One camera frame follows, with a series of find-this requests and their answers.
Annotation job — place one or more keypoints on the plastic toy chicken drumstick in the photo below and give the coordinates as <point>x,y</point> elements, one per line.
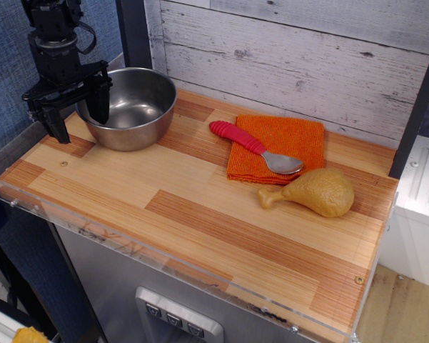
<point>328,192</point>

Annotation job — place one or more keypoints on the orange folded cloth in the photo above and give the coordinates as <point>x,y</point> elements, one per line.
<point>298,138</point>

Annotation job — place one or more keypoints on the red handled metal spoon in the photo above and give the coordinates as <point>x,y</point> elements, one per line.
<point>277,163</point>

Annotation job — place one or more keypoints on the dark left shelf post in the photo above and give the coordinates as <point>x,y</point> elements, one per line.
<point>134,33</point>

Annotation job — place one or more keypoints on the stainless steel bowl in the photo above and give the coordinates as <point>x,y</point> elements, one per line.
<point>140,110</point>

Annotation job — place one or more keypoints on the white appliance at right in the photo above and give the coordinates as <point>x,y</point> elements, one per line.
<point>405,246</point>

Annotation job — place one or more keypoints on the stainless steel cabinet front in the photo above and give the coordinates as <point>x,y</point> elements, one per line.
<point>110,278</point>

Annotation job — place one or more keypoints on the dark right shelf post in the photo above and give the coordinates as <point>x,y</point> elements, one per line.
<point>411,130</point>

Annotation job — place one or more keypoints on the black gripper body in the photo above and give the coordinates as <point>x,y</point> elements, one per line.
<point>60,70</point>

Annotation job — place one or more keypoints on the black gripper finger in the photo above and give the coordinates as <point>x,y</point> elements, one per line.
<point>54,124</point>
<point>98,105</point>

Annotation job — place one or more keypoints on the dark shelf post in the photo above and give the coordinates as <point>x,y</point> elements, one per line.
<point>134,33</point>
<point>411,130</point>

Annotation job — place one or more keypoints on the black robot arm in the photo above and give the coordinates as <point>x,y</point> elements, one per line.
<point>58,39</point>

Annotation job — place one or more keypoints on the silver button control panel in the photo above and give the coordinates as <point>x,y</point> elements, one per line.
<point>156,306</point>

